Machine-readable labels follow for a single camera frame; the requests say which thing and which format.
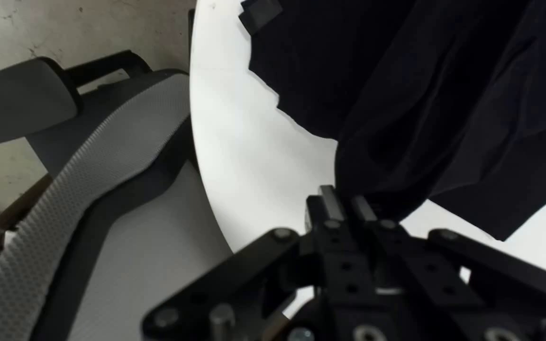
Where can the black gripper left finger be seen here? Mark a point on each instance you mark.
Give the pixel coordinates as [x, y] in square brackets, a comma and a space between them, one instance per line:
[341, 272]

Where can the black shirt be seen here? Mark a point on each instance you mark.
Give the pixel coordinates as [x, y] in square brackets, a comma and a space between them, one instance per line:
[443, 95]

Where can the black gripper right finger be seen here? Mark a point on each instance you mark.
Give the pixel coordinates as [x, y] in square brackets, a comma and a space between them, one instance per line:
[443, 277]

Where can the grey mesh office chair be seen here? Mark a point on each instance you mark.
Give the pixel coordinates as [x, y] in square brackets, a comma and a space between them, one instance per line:
[127, 133]

